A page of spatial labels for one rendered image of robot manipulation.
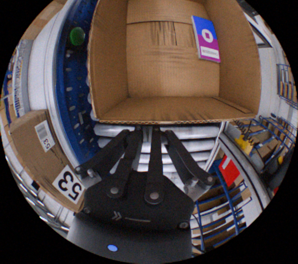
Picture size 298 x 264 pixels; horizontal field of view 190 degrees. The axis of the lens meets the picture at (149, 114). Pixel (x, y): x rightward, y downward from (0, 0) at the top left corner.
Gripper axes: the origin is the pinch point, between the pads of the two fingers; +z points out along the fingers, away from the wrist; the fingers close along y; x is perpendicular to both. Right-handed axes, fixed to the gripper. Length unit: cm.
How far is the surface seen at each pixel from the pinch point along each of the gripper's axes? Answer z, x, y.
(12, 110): -12, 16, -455
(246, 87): -1.5, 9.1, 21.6
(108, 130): 11.1, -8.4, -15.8
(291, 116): 39, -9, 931
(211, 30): 8.8, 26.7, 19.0
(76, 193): -10.8, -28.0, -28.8
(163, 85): 10.1, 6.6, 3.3
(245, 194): -13, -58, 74
